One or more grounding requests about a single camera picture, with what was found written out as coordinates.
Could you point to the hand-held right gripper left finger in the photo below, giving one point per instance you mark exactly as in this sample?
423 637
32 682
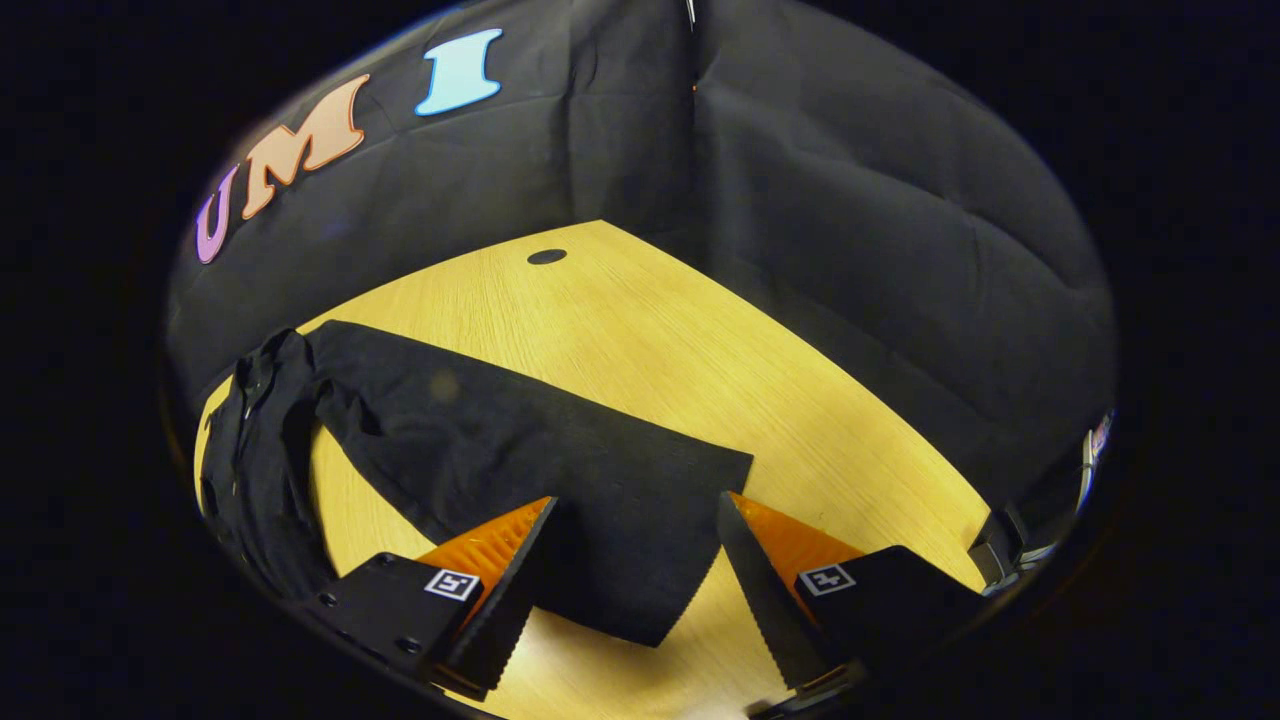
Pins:
510 610

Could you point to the dark metal-edged object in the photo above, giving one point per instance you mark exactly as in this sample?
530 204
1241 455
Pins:
1000 545

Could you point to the black backdrop cloth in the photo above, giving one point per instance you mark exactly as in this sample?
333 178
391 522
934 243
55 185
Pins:
850 200

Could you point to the white curved strip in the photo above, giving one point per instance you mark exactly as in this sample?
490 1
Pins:
1095 445

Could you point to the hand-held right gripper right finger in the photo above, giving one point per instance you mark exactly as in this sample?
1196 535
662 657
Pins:
765 600

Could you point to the round black table grommet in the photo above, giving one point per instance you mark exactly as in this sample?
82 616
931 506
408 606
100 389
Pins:
546 256

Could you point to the black coat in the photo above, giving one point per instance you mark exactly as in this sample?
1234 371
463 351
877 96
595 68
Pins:
520 440

